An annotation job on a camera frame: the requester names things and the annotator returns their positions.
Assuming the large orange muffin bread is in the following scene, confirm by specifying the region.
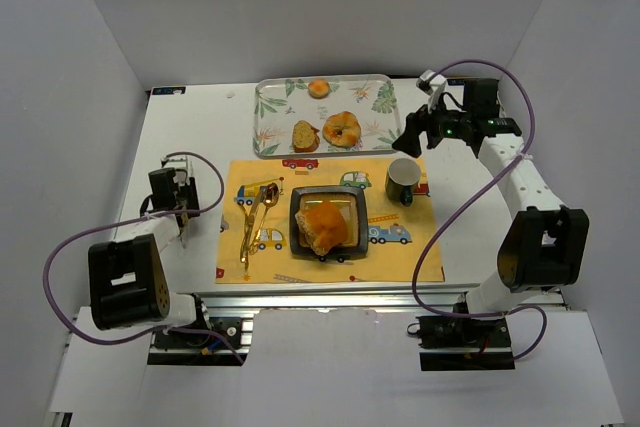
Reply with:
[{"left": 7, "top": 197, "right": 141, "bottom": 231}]
[{"left": 295, "top": 201, "right": 349, "bottom": 256}]

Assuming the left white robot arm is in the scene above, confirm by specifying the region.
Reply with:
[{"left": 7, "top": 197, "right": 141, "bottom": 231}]
[{"left": 88, "top": 157, "right": 207, "bottom": 331}]

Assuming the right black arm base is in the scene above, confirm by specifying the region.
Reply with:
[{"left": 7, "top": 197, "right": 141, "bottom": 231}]
[{"left": 406, "top": 316, "right": 515, "bottom": 372}]

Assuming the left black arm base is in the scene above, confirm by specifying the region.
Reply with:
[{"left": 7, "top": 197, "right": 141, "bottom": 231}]
[{"left": 147, "top": 317, "right": 251, "bottom": 367}]

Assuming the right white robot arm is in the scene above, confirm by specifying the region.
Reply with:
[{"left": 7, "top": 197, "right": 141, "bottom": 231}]
[{"left": 392, "top": 71, "right": 589, "bottom": 318}]

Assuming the orange twisted bagel bread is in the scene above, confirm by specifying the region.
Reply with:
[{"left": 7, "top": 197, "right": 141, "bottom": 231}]
[{"left": 322, "top": 111, "right": 361, "bottom": 148}]

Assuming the sliced bread piece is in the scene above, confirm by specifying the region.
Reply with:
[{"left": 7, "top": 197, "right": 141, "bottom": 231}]
[{"left": 292, "top": 120, "right": 320, "bottom": 153}]

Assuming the green mug white inside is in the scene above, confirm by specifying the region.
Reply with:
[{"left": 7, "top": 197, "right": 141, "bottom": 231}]
[{"left": 385, "top": 158, "right": 422, "bottom": 207}]

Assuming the square black brown plate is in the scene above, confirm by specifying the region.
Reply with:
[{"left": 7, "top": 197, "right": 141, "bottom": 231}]
[{"left": 289, "top": 185, "right": 368, "bottom": 263}]

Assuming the gold knife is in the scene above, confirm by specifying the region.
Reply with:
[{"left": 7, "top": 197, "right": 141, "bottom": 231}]
[{"left": 240, "top": 181, "right": 274, "bottom": 261}]

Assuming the gold spoon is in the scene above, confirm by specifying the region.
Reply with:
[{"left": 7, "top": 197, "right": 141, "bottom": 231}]
[{"left": 249, "top": 182, "right": 280, "bottom": 254}]

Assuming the yellow vehicle print placemat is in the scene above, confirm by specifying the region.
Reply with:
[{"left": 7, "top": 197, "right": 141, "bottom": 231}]
[{"left": 216, "top": 157, "right": 436, "bottom": 285}]

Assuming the gold fork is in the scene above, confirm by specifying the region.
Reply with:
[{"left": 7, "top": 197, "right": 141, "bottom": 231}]
[{"left": 239, "top": 187, "right": 267, "bottom": 270}]

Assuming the small round bun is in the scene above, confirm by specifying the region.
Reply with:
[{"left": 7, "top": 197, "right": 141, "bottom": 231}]
[{"left": 308, "top": 78, "right": 331, "bottom": 99}]

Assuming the white floral serving tray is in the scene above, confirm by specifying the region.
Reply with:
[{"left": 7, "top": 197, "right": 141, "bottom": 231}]
[{"left": 252, "top": 74, "right": 401, "bottom": 158}]

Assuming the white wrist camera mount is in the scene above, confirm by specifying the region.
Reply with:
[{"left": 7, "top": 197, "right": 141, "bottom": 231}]
[{"left": 416, "top": 70, "right": 447, "bottom": 112}]

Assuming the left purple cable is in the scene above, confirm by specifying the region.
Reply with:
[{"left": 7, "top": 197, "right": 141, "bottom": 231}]
[{"left": 42, "top": 150, "right": 246, "bottom": 366}]

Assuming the purple cable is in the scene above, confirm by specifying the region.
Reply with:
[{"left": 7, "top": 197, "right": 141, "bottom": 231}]
[
  {"left": 410, "top": 58, "right": 547, "bottom": 361},
  {"left": 42, "top": 150, "right": 246, "bottom": 366}
]

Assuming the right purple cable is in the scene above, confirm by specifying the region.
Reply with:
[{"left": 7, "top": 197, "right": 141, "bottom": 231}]
[{"left": 410, "top": 58, "right": 547, "bottom": 361}]

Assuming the aluminium frame rail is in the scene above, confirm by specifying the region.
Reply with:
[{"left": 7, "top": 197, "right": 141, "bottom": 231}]
[{"left": 192, "top": 286, "right": 571, "bottom": 321}]

